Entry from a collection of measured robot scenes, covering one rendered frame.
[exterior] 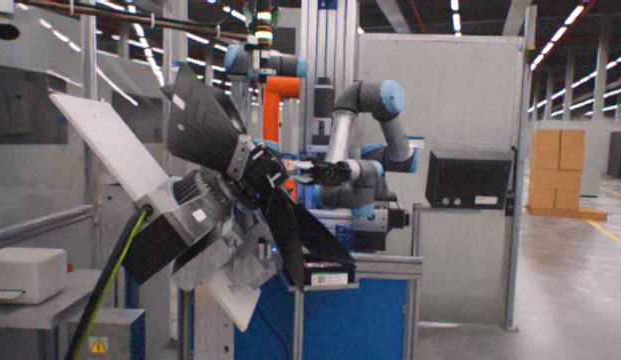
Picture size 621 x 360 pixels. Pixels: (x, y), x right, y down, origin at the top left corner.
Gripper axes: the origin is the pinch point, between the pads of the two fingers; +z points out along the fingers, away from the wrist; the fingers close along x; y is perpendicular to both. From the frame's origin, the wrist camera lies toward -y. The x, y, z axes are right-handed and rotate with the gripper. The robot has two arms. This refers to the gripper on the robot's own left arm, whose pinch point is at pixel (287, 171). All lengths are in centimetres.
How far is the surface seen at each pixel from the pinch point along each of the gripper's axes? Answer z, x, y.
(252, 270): 20.5, 21.7, 18.5
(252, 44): 15.8, -35.5, 1.9
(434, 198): -54, 8, 14
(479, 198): -66, 7, 23
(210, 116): 34.3, -16.9, 19.8
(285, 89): -211, -30, -342
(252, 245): 12.5, 21.1, 3.3
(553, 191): -762, 107, -271
